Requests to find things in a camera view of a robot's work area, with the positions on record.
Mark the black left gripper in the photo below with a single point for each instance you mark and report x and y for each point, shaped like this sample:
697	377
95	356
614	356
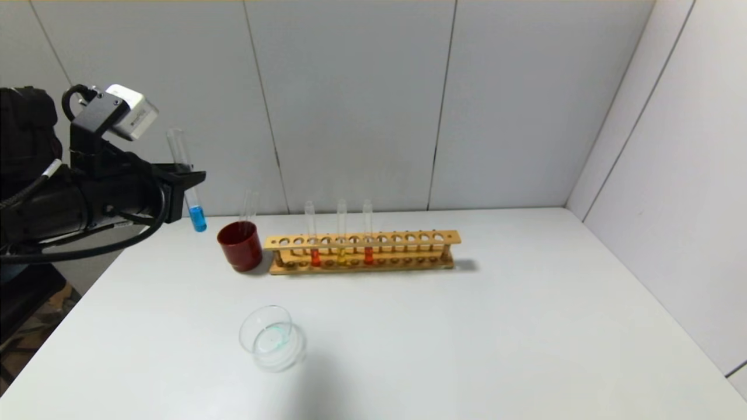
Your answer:
175	195

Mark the test tube with blue pigment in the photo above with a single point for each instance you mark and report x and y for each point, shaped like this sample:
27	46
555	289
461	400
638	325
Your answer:
197	219

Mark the test tube with orange-red pigment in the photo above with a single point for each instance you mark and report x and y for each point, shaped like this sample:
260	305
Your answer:
315	256

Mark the empty clear glass test tube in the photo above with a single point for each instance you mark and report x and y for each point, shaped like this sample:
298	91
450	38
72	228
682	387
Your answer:
249	204

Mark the test tube with yellow pigment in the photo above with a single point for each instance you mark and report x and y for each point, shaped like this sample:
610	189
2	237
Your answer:
341	256

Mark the wooden test tube rack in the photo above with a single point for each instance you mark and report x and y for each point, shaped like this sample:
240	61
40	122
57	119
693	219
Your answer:
362	240

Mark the test tube with red pigment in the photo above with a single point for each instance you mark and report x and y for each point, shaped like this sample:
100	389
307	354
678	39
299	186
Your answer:
368	255

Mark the dark red plastic cup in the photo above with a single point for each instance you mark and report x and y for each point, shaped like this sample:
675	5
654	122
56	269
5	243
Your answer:
240	248

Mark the brown cardboard piece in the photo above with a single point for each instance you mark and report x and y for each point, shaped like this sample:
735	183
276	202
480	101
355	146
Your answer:
61	303

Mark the clear glass dish with spout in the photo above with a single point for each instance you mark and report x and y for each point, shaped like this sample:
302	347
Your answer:
271	341

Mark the black bulky floor equipment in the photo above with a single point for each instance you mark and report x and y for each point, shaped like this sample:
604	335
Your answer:
23	297

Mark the white wrist camera on bracket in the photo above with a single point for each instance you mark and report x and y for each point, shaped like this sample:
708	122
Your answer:
131	114

